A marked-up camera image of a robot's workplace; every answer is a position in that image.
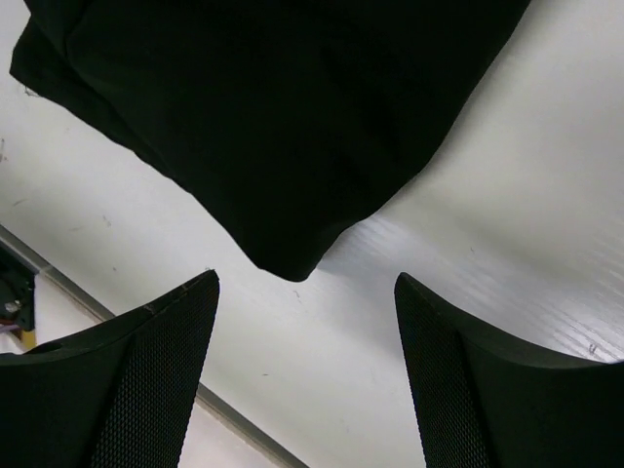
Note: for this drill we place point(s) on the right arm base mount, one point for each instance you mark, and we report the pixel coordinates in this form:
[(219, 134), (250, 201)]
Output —
[(18, 298)]

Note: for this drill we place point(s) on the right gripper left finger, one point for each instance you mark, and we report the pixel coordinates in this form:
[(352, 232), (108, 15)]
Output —
[(118, 394)]

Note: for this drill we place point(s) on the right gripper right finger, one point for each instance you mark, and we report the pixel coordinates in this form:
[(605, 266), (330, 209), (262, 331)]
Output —
[(485, 398)]

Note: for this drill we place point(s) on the black shorts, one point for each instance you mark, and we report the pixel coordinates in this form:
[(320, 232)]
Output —
[(288, 121)]

